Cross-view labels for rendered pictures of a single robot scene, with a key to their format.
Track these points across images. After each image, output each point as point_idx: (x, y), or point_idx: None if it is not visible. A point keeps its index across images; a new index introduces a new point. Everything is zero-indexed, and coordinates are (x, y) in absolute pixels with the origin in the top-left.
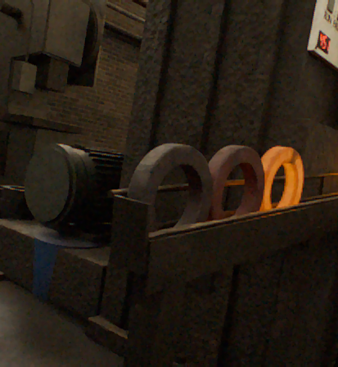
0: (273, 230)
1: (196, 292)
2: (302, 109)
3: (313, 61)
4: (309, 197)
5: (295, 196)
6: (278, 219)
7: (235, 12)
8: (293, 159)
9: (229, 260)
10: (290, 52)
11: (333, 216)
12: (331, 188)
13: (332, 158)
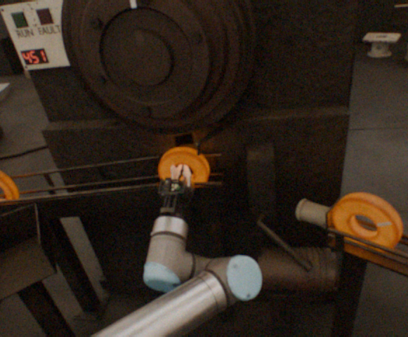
0: None
1: None
2: (57, 112)
3: (45, 72)
4: (63, 186)
5: (5, 194)
6: None
7: None
8: None
9: None
10: None
11: (60, 208)
12: (124, 173)
13: (106, 149)
